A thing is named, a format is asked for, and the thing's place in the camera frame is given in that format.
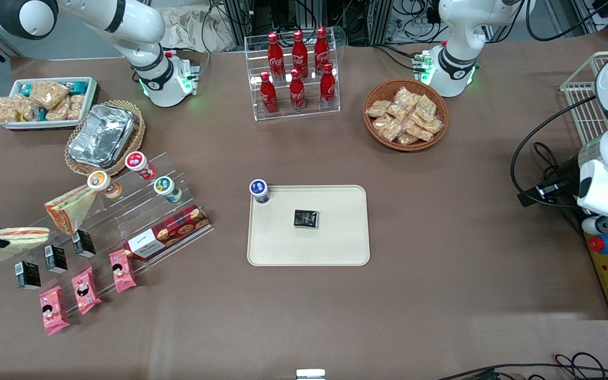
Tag clear acrylic bottle rack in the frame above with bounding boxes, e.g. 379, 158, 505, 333
244, 34, 341, 122

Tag aluminium frame rack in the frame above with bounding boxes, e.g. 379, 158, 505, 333
222, 0, 395, 46

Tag triangle sandwich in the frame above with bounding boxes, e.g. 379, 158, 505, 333
0, 227, 51, 263
44, 186, 97, 235

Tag black floor cables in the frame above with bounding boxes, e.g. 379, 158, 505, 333
436, 353, 608, 380

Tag red lid yogurt cup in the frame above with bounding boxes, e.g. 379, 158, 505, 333
125, 151, 158, 181

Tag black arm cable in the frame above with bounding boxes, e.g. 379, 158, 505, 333
510, 95, 600, 209

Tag white plastic bin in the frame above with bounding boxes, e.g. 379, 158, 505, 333
2, 77, 99, 131

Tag orange lid yogurt cup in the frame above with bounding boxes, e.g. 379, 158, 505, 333
87, 170, 124, 200

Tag white wire basket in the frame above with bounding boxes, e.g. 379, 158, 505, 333
560, 51, 608, 144

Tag small black snack box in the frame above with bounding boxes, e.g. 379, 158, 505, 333
71, 230, 97, 259
15, 261, 42, 290
44, 245, 68, 274
293, 210, 319, 230

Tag black cable bundle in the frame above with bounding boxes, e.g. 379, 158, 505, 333
198, 0, 608, 72

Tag cream plastic tray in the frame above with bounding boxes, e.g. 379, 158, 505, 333
247, 185, 371, 267

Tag red plaid cookie box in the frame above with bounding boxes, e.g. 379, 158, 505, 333
123, 204, 211, 261

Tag oval wicker basket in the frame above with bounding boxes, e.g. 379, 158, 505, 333
64, 100, 146, 177

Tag round wicker basket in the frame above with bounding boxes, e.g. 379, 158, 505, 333
363, 78, 449, 153

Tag pink snack pack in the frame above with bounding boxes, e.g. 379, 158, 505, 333
71, 267, 102, 316
39, 286, 70, 336
109, 249, 137, 294

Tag silver foil container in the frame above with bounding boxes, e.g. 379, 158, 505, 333
68, 103, 136, 168

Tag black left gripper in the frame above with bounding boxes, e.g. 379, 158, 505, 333
518, 156, 582, 212

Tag clear acrylic stepped shelf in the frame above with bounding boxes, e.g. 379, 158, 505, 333
1, 152, 215, 317

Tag green lid yogurt cup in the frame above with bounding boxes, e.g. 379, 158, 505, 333
154, 176, 183, 204

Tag blue lid yogurt cup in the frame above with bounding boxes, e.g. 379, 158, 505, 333
249, 179, 271, 205

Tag red cola bottle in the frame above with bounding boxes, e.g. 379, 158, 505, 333
260, 72, 278, 115
289, 69, 306, 111
267, 32, 285, 81
313, 26, 330, 74
291, 30, 309, 79
319, 63, 336, 109

